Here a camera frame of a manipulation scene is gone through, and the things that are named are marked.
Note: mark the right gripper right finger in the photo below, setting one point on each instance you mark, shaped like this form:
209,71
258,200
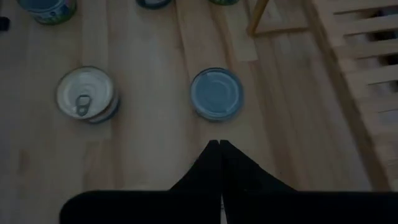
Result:
295,208

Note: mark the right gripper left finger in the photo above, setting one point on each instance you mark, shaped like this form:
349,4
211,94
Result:
140,208

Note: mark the red blue pull-tab can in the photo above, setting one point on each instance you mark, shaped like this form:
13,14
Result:
154,3
87,93

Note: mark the green label flat-lid can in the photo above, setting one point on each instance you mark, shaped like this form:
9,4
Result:
216,93
46,12
224,2

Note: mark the wooden slatted shelf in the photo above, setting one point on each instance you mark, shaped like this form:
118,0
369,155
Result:
337,62

